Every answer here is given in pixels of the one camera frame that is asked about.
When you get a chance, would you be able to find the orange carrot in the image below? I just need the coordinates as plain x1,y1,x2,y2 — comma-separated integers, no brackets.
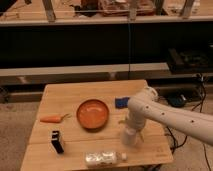
40,114,69,123

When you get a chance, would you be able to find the clear plastic bottle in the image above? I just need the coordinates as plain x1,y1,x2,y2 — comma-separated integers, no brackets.
85,151,127,167

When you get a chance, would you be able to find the long metal shelf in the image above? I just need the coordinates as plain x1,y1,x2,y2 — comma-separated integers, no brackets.
0,63,171,85

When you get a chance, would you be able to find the black box on shelf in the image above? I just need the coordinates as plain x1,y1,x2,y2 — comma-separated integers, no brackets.
167,48,213,74

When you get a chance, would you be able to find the black floor cable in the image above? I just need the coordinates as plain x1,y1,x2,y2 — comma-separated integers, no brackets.
165,74,213,171

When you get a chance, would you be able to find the wooden table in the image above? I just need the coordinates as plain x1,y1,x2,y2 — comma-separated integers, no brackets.
21,80,173,171

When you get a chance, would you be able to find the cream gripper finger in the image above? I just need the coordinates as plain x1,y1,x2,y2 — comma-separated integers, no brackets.
139,131,144,142
118,119,127,124

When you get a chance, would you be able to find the orange round bowl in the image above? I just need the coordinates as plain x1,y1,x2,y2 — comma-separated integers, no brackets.
76,99,109,129

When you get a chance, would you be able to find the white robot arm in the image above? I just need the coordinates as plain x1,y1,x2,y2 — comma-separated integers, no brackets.
121,86,213,146

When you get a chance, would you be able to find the black stapler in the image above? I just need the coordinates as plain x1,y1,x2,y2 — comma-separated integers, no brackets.
51,130,64,154

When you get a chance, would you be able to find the blue eraser block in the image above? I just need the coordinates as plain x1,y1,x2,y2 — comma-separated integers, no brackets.
115,97,129,109

